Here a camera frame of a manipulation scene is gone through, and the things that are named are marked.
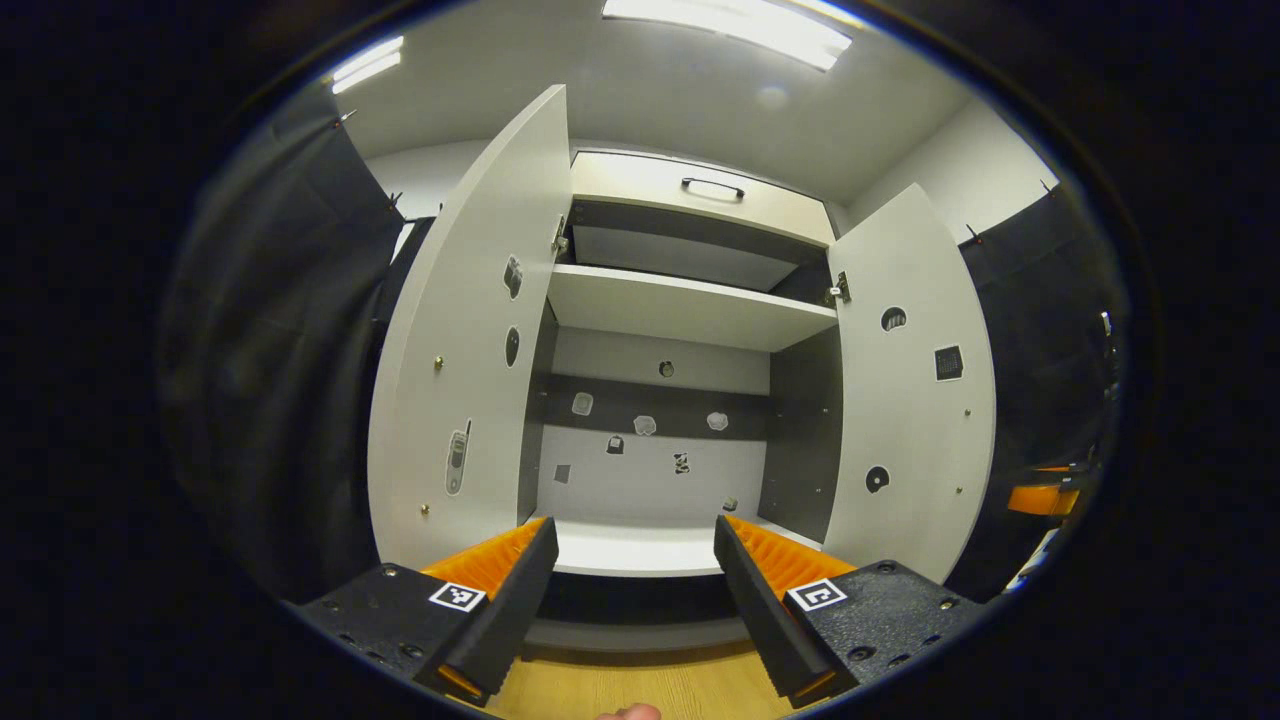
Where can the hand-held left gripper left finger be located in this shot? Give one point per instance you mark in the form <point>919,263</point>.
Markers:
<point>505,620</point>

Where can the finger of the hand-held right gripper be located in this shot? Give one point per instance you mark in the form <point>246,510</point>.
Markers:
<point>1040,497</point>

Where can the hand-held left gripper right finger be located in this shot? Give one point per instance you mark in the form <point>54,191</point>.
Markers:
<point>765,620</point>

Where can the beige cabinet door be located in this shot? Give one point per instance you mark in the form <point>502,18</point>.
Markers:
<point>470,330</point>
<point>915,420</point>

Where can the beige cabinet top drawer front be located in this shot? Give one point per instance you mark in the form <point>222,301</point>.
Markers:
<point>640,185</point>

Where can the black backdrop cloth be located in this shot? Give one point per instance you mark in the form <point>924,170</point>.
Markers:
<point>270,350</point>

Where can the large ceiling light panel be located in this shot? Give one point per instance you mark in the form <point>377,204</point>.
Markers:
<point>730,25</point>

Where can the narrow ceiling light strip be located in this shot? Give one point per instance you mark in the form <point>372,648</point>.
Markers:
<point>366,64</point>

